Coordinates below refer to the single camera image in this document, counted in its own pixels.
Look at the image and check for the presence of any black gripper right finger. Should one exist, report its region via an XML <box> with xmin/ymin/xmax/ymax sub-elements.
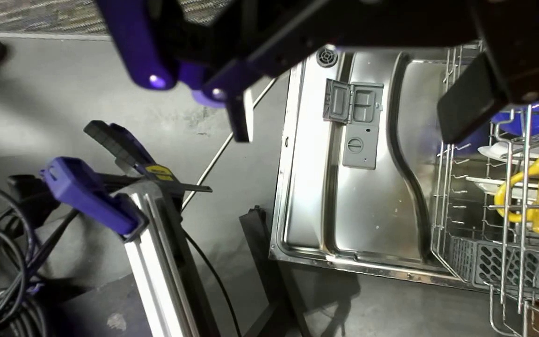
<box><xmin>436</xmin><ymin>53</ymin><xmax>509</xmax><ymax>147</ymax></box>

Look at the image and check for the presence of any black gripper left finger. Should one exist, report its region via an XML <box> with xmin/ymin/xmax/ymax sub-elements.
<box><xmin>225</xmin><ymin>83</ymin><xmax>258</xmax><ymax>145</ymax></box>

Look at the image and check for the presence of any wire dishwasher rack with mugs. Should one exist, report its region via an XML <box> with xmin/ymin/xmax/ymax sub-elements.
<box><xmin>431</xmin><ymin>44</ymin><xmax>539</xmax><ymax>337</ymax></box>

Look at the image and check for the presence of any blue dish in rack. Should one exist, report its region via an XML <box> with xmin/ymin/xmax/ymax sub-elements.
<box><xmin>455</xmin><ymin>105</ymin><xmax>539</xmax><ymax>156</ymax></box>

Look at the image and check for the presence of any stainless dishwasher door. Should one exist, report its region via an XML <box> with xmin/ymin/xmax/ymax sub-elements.
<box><xmin>268</xmin><ymin>46</ymin><xmax>472</xmax><ymax>283</ymax></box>

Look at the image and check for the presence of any black clamp with yellow label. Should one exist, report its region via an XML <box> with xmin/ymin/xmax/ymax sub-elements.
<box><xmin>82</xmin><ymin>119</ymin><xmax>213</xmax><ymax>195</ymax></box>

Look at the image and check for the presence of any blue clamp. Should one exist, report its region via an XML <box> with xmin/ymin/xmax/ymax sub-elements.
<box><xmin>39</xmin><ymin>156</ymin><xmax>150</xmax><ymax>242</ymax></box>

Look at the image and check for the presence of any aluminium frame stand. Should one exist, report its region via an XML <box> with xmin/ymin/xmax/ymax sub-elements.
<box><xmin>112</xmin><ymin>186</ymin><xmax>221</xmax><ymax>337</ymax></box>

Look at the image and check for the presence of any black cable bundle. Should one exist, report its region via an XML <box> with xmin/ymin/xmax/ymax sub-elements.
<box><xmin>0</xmin><ymin>180</ymin><xmax>56</xmax><ymax>337</ymax></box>

